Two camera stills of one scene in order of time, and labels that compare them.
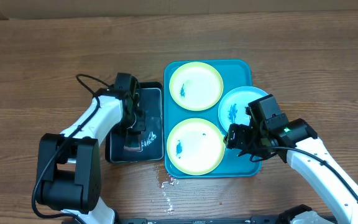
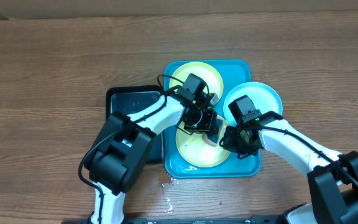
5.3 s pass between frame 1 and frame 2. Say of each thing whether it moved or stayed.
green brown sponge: moved
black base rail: stayed
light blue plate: moved
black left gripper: moved
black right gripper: stayed
